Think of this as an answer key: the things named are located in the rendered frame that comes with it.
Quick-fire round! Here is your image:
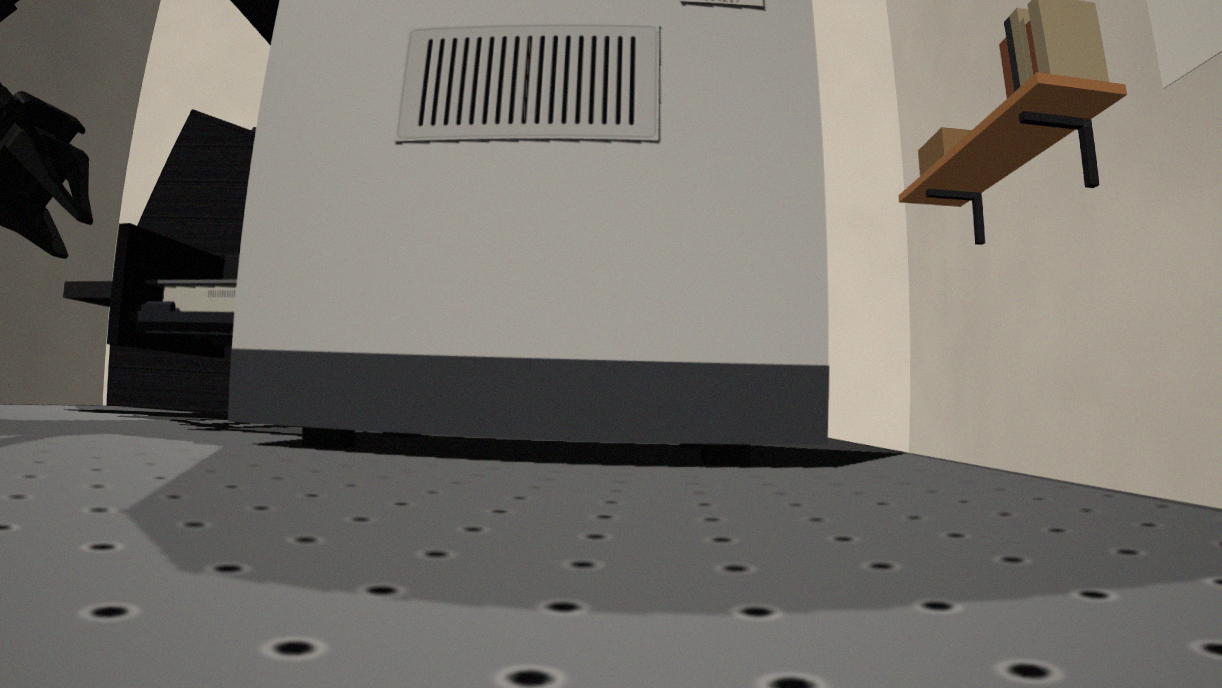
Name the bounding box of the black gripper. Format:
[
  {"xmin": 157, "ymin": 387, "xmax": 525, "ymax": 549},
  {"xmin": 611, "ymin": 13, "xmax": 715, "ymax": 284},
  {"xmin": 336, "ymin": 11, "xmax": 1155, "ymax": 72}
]
[{"xmin": 0, "ymin": 90, "xmax": 93, "ymax": 259}]

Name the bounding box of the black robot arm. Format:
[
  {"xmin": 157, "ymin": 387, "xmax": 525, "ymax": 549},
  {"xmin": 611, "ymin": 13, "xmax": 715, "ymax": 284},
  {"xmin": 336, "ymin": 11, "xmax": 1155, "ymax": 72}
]
[{"xmin": 0, "ymin": 0, "xmax": 279, "ymax": 112}]

